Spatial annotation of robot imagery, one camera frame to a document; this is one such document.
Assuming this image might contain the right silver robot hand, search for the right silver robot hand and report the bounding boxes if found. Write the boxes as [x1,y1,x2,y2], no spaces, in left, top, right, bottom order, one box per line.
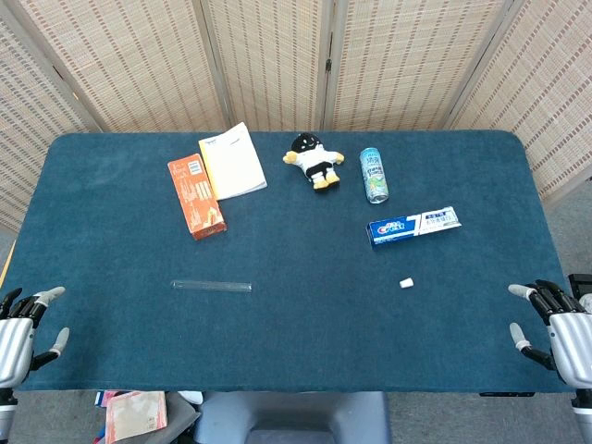
[508,279,592,389]

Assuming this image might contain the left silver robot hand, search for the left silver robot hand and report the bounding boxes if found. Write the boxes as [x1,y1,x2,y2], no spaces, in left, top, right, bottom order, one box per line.
[0,286,71,390]

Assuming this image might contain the clear glass test tube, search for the clear glass test tube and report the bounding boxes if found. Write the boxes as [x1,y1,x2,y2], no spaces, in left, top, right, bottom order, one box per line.
[171,279,253,293]

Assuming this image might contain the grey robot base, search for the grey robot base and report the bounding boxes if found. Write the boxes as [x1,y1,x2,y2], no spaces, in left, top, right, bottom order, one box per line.
[193,390,392,444]

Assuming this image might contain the black box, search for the black box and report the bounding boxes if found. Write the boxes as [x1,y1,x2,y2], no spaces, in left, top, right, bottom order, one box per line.
[567,273,592,302]

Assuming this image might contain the blue Crest toothpaste box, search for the blue Crest toothpaste box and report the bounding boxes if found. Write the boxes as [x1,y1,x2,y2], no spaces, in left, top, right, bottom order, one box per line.
[366,205,463,251]

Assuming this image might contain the orange cardboard box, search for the orange cardboard box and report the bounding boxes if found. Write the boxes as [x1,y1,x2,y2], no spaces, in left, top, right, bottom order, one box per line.
[166,153,228,241]

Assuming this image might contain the light blue drink can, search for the light blue drink can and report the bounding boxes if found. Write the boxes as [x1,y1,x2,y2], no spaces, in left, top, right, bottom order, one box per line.
[359,147,389,205]

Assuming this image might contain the blue table cloth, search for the blue table cloth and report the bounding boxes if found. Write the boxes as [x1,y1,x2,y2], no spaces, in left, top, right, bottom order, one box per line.
[0,130,575,395]

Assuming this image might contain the white notebook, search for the white notebook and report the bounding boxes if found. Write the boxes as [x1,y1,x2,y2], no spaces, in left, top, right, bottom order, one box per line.
[198,121,268,202]

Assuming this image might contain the black and white plush toy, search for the black and white plush toy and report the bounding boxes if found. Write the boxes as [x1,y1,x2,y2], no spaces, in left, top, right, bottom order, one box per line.
[282,131,346,191]

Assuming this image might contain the woven folding screen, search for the woven folding screen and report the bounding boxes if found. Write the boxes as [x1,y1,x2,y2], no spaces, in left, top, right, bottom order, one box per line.
[0,0,592,233]

